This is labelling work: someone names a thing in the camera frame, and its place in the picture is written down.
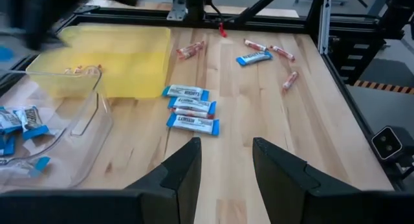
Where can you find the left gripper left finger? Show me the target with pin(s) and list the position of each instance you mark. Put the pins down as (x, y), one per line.
(174, 191)

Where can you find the yellow plastic bin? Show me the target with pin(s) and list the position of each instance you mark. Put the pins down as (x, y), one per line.
(129, 72)

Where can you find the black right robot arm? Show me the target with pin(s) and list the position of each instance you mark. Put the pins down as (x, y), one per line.
(194, 4)

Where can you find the table-level camera box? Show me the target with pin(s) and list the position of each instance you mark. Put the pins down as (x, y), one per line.
(386, 143)

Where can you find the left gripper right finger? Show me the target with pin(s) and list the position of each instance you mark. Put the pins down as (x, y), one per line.
(284, 191)

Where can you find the orange white candy roll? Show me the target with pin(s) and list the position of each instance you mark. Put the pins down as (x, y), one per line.
(191, 50)
(194, 113)
(255, 45)
(290, 81)
(283, 53)

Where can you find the blue white Hershey's bar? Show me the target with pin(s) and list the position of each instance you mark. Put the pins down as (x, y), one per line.
(192, 104)
(7, 146)
(32, 122)
(40, 164)
(8, 120)
(186, 92)
(254, 58)
(193, 124)

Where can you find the red tag on frame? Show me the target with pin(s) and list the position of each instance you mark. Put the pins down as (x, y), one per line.
(222, 29)

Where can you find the packets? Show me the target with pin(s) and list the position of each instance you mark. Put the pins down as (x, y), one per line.
(74, 69)

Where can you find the clear plastic bin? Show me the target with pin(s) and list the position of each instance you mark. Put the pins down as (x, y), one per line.
(81, 146)

